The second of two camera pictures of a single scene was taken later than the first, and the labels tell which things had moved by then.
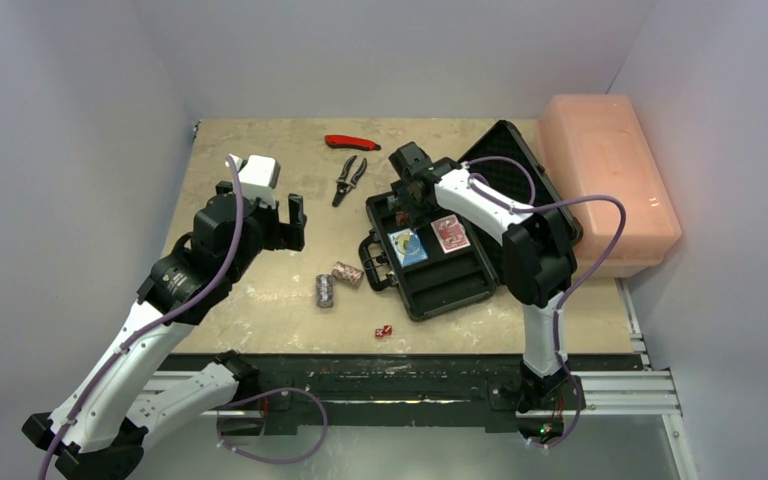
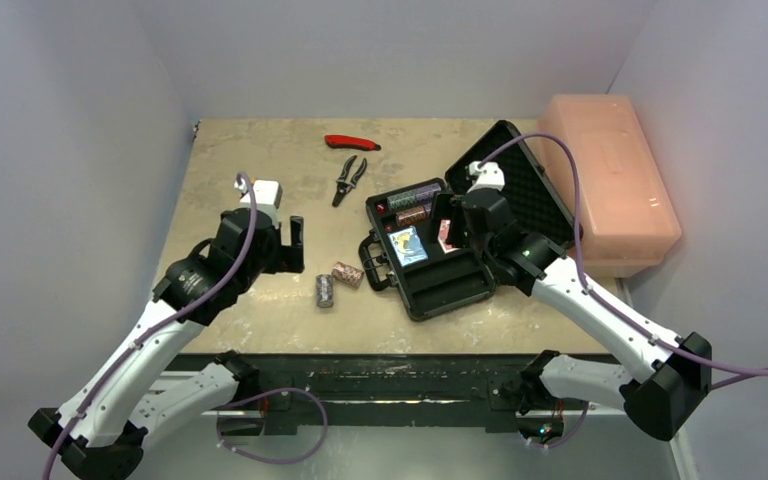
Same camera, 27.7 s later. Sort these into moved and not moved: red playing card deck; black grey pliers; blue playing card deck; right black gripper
Moved: right black gripper
Not moved: black grey pliers; red playing card deck; blue playing card deck
